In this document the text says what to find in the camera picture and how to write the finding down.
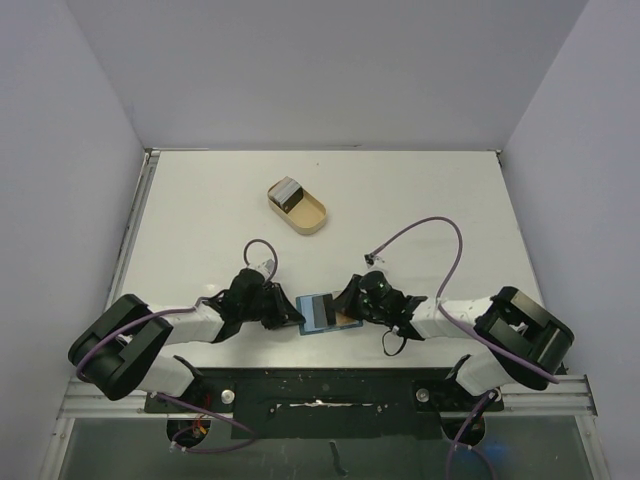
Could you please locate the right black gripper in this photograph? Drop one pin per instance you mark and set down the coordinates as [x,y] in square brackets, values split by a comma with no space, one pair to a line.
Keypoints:
[355,301]

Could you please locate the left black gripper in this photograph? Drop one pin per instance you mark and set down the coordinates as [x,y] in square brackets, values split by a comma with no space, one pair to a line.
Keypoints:
[284,312]

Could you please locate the blue leather card holder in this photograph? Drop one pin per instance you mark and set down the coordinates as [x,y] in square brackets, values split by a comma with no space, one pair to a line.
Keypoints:
[319,316]

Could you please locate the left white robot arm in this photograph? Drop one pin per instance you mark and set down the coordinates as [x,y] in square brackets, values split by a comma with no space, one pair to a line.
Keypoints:
[121,351]

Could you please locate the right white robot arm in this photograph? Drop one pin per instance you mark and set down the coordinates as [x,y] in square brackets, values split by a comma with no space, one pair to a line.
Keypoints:
[525,344]

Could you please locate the stack of credit cards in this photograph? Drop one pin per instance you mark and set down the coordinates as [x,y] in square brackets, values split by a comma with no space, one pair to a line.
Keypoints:
[286,194]

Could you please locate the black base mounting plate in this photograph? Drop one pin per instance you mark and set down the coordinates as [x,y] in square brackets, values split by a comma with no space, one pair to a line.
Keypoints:
[318,404]

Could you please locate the beige oval tray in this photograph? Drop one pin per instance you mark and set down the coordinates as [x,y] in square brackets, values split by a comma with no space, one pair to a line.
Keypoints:
[307,217]

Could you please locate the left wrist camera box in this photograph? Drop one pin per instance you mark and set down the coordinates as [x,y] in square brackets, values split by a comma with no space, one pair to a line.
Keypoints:
[267,267]

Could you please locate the aluminium left side rail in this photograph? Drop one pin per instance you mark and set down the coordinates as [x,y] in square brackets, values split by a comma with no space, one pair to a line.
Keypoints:
[143,187]

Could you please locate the aluminium rail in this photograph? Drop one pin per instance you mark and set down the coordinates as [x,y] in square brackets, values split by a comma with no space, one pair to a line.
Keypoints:
[571,396]
[143,187]

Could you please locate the aluminium front rail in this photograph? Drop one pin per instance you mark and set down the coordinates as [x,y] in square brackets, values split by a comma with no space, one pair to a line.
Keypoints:
[571,396]

